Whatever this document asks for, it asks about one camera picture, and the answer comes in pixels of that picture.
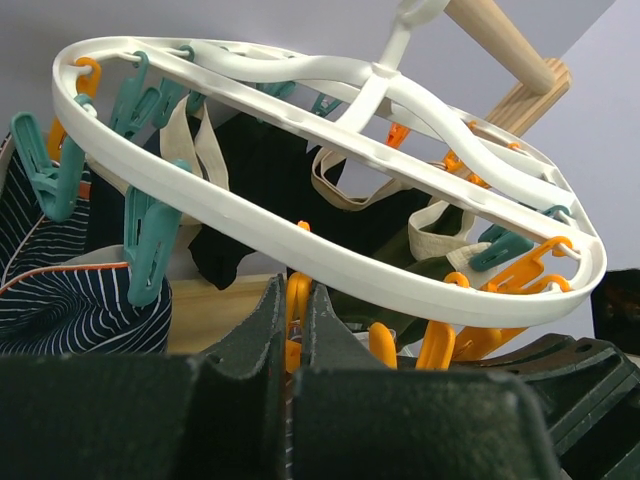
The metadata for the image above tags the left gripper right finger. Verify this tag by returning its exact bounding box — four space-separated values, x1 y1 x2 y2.
290 283 561 480

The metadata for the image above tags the teal clothes peg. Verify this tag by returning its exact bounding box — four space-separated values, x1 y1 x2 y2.
123 186 182 307
10 112 85 222

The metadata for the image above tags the navy striped hanging underwear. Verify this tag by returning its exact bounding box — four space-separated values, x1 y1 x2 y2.
1 136 172 355

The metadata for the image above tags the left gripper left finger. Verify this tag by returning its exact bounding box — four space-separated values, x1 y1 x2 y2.
1 276 285 479

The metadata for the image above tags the wooden hanger stand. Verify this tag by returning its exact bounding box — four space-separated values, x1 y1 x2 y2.
164 0 572 356

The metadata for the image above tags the black hanging underwear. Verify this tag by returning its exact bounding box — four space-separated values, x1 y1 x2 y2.
84 111 436 291

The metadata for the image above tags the white round clip hanger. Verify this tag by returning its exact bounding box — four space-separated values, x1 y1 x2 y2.
52 1 606 329

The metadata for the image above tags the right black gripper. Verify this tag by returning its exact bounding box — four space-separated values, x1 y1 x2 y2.
465 269 639 479

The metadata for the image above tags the olive green hanging underwear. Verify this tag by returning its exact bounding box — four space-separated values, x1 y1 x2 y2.
329 199 496 361

